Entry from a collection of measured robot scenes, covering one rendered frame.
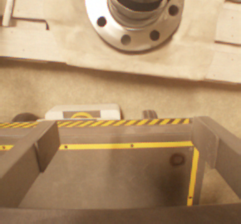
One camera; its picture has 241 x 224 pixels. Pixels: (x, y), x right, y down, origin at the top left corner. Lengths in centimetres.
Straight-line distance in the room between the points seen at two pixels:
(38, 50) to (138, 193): 51
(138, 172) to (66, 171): 19
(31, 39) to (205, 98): 68
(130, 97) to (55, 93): 31
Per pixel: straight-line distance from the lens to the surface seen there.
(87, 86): 72
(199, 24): 58
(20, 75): 81
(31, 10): 62
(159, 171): 48
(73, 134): 43
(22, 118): 71
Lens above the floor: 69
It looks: 74 degrees down
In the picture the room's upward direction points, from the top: 180 degrees clockwise
